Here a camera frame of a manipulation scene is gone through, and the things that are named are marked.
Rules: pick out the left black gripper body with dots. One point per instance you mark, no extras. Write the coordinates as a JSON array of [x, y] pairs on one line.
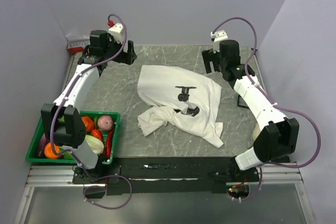
[[114, 48]]

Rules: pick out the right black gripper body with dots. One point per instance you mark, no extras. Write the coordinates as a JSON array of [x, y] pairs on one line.
[[214, 57]]

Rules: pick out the white printed t-shirt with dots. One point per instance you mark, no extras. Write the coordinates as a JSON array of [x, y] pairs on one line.
[[185, 99]]

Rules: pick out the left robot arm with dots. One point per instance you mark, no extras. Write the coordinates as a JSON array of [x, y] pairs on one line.
[[62, 122]]

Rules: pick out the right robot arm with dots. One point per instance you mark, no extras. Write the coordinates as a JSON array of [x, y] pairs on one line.
[[278, 133]]

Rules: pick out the red white box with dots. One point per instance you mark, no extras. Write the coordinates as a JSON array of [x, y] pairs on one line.
[[74, 47]]

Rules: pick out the purple onion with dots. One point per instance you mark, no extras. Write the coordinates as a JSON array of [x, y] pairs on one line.
[[105, 123]]

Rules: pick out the orange pumpkin toy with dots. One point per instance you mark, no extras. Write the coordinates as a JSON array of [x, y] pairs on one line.
[[89, 123]]

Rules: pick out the white eggplant toy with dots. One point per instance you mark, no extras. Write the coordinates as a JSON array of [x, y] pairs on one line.
[[255, 134]]

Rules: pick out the red chili pepper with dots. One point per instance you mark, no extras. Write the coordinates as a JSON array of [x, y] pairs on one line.
[[108, 146]]

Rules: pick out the purple eggplant slice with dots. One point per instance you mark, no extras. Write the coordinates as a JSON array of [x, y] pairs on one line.
[[41, 147]]

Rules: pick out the green lettuce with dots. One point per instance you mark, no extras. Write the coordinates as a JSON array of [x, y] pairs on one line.
[[65, 155]]

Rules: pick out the orange carrot slice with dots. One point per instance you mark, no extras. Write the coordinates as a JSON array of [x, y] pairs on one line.
[[49, 152]]

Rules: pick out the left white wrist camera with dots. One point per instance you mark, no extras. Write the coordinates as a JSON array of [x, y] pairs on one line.
[[116, 30]]

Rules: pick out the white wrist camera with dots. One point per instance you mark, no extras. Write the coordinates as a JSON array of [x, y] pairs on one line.
[[116, 30], [216, 38]]

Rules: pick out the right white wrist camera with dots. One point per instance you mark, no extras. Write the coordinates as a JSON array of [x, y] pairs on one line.
[[216, 38]]

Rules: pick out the black wire frame stand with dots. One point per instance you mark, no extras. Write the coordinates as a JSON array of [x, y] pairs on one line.
[[241, 103]]

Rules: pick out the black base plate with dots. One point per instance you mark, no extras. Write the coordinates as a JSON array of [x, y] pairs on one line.
[[173, 175]]

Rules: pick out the aluminium rail frame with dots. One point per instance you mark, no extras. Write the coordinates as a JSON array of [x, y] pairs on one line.
[[62, 176]]

